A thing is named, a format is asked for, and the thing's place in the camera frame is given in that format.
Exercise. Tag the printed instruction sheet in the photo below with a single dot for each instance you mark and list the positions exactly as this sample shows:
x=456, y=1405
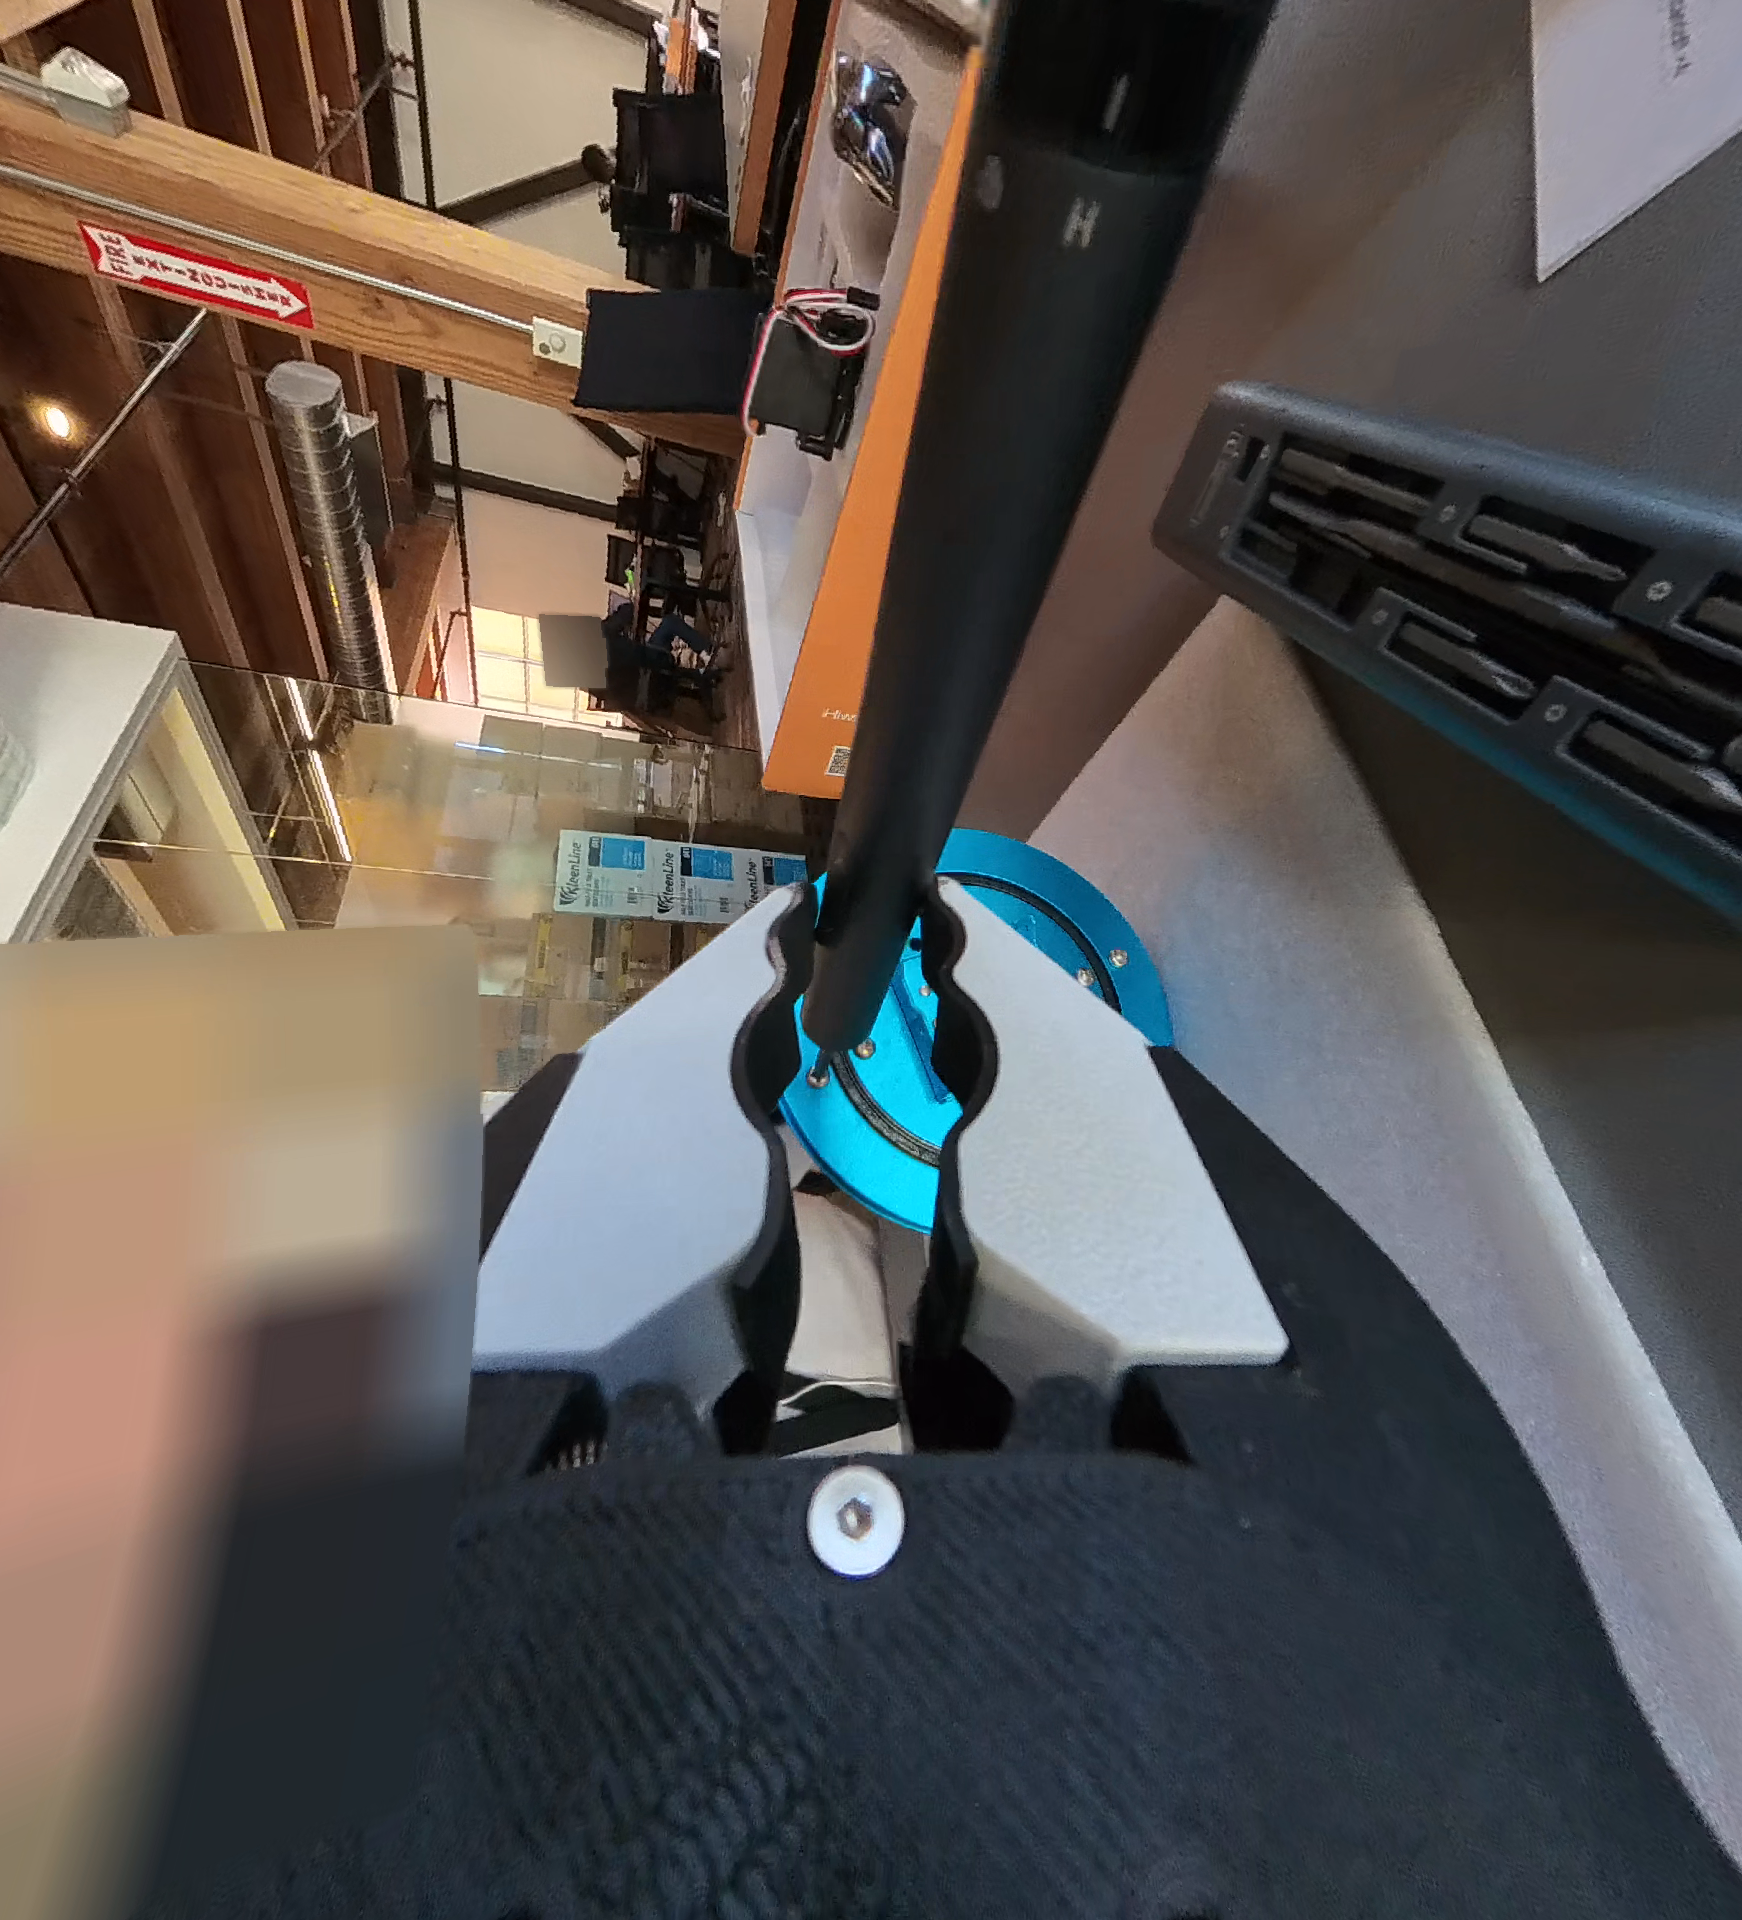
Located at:
x=1650, y=120

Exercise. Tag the red and white wall sign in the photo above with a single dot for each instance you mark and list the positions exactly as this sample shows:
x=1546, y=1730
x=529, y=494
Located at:
x=196, y=277

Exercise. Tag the silver ventilation duct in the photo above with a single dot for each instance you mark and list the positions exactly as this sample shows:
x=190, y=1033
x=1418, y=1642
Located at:
x=332, y=510

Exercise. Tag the white cabinet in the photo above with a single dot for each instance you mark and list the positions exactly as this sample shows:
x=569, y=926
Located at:
x=77, y=677

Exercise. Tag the white foam sheet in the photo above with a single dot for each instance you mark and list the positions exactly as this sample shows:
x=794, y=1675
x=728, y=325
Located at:
x=1260, y=901

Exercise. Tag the black servo robot arm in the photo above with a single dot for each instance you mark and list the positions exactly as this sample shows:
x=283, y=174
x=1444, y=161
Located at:
x=811, y=377

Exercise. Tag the orange cardboard box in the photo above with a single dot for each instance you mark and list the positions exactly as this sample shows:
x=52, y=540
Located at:
x=847, y=629

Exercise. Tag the blue round metal turntable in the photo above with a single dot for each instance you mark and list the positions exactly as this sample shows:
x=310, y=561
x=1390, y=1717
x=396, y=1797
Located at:
x=871, y=1162

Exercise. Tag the wooden ceiling beam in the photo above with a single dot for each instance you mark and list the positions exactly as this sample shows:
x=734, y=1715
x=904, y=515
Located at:
x=361, y=256

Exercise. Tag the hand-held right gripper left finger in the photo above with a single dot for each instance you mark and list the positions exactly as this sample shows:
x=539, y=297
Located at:
x=616, y=1201

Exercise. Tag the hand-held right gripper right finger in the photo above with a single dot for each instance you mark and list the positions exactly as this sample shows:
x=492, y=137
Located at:
x=1111, y=1201

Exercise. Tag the black screwdriver bit case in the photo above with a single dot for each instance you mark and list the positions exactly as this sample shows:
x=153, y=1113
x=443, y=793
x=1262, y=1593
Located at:
x=1658, y=592

